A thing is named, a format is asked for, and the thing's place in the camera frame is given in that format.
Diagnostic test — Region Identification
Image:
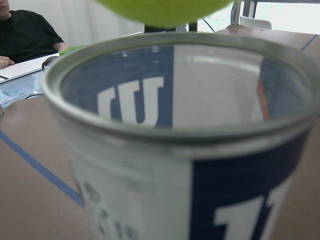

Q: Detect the black computer mouse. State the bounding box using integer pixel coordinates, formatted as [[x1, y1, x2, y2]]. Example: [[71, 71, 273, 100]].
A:
[[41, 55, 59, 71]]

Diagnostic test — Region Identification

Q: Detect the clear tennis ball can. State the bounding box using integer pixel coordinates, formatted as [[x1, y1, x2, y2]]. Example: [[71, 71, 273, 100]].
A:
[[42, 32, 320, 240]]

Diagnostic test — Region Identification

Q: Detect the seated person in black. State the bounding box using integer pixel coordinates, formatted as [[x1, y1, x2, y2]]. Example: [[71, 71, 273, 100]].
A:
[[0, 0, 69, 69]]

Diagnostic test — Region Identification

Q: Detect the yellow tennis ball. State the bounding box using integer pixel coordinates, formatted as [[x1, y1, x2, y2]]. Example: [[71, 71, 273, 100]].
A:
[[99, 0, 230, 28]]

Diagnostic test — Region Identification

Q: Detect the green plastic clamp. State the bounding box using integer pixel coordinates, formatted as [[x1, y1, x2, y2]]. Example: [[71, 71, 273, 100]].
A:
[[59, 45, 84, 56]]

